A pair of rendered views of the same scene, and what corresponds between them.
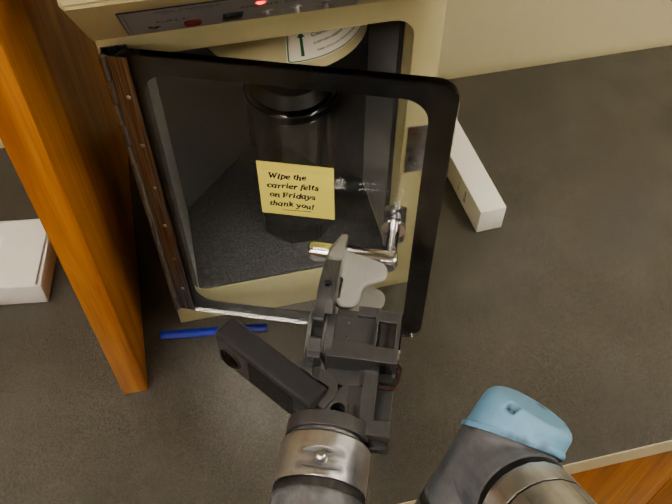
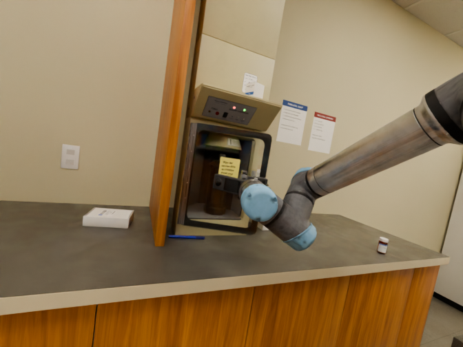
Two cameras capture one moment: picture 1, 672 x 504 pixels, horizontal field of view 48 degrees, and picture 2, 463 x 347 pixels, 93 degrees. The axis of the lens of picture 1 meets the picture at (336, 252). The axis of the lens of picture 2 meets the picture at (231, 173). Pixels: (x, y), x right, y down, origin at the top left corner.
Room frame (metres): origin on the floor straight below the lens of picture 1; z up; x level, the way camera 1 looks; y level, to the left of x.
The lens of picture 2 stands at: (-0.33, 0.18, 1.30)
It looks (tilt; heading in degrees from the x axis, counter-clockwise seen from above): 5 degrees down; 350
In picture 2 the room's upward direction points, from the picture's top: 9 degrees clockwise
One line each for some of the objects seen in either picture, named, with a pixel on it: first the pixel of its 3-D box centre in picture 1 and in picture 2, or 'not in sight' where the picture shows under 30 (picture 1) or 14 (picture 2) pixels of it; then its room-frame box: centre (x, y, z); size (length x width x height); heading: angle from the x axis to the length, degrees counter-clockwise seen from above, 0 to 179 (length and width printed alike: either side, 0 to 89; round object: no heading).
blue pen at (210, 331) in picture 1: (214, 331); (187, 237); (0.52, 0.16, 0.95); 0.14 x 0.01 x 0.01; 95
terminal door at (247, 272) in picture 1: (292, 219); (224, 180); (0.51, 0.05, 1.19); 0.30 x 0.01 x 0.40; 82
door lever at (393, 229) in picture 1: (357, 243); not in sight; (0.47, -0.02, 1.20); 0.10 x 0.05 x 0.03; 82
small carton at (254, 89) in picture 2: not in sight; (254, 92); (0.53, -0.02, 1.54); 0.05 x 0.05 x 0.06; 29
